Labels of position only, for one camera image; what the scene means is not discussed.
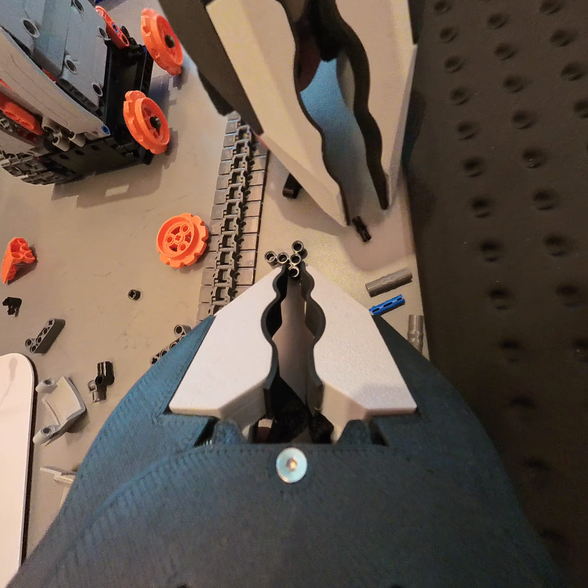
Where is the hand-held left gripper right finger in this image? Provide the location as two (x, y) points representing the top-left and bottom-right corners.
(296, 267), (417, 437)

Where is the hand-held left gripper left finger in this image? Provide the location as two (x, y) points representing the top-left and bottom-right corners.
(170, 267), (289, 437)

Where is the dark grey angled beam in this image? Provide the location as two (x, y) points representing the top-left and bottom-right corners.
(25, 318), (67, 354)

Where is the grey curved panel piece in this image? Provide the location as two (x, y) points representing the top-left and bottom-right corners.
(33, 375), (88, 446)

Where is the black dimpled mat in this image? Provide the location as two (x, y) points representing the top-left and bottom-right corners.
(405, 0), (588, 588)

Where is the small orange connector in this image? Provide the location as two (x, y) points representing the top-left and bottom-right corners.
(0, 237), (37, 284)

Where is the grey track chain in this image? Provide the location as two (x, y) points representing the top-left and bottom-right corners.
(198, 112), (269, 320)

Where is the light grey pin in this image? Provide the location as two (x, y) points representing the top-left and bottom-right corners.
(407, 315), (425, 354)

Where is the grey axle tube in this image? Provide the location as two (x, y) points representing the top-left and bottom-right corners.
(365, 269), (414, 296)

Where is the black holed connector piece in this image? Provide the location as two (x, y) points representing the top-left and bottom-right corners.
(264, 241), (310, 276)

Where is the blue pin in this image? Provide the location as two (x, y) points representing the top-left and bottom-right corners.
(370, 294), (407, 316)

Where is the orange gear wheel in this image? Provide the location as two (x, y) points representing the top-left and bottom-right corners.
(155, 213), (210, 269)

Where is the white book stand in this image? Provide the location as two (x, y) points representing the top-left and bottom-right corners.
(0, 352), (37, 575)

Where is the grey toy robot vehicle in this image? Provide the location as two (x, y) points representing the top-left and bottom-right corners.
(0, 0), (184, 184)

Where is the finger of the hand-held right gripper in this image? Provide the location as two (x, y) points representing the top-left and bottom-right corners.
(207, 0), (355, 227)
(317, 0), (420, 212)

